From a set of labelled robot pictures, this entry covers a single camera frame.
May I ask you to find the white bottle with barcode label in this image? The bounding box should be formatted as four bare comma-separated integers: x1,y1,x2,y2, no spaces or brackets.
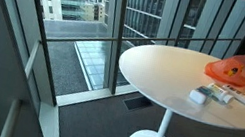
219,83,245,105

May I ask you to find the dark floor vent grille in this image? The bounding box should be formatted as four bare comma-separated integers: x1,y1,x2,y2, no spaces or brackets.
120,92,155,115

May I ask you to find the dark horizontal window railing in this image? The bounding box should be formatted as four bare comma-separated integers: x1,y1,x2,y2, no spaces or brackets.
39,3,243,78

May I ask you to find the white table pedestal base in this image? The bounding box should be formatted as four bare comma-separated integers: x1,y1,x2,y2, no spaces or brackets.
126,102,193,137

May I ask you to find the small white case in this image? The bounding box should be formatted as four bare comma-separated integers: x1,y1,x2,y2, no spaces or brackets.
188,88,209,107

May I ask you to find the yellow labelled bottle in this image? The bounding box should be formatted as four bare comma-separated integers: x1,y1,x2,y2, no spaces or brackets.
224,64,244,80

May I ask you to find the dark vertical window mullion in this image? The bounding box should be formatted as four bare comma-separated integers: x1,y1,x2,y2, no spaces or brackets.
103,0,132,96

